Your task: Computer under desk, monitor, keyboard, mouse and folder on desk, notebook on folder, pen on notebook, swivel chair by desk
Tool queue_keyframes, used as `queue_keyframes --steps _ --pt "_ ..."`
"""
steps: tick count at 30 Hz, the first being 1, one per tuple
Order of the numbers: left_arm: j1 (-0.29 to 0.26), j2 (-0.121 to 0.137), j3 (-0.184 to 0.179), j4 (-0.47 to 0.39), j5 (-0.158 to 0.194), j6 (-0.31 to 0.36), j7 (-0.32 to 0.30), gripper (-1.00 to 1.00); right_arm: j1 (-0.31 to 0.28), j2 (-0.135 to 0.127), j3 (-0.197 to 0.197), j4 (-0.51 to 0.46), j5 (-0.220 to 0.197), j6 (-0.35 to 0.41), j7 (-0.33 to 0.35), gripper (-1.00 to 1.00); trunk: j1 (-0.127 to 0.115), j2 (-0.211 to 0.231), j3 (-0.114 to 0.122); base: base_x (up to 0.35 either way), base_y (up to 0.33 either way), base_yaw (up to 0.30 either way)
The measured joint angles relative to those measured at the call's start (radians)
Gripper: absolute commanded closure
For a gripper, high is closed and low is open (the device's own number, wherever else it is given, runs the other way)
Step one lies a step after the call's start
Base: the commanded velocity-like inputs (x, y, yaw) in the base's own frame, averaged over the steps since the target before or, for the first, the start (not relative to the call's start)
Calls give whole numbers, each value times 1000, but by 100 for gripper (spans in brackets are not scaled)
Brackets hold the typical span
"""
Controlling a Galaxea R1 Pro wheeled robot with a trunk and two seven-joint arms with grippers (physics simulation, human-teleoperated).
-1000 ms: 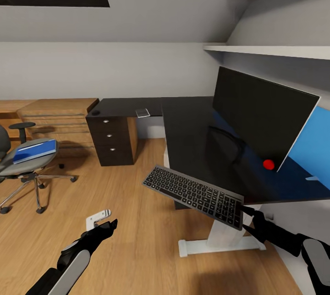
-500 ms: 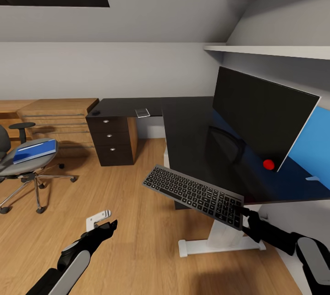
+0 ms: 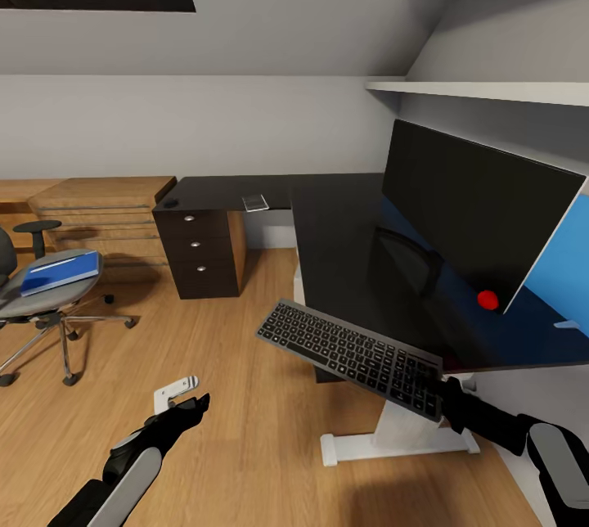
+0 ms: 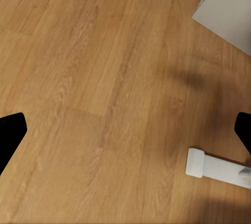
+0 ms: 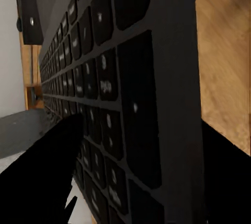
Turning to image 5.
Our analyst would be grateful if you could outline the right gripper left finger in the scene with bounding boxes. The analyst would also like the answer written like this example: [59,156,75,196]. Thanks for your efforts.
[0,113,84,224]

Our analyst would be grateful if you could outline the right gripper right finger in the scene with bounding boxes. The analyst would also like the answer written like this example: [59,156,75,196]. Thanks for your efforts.
[202,120,251,224]

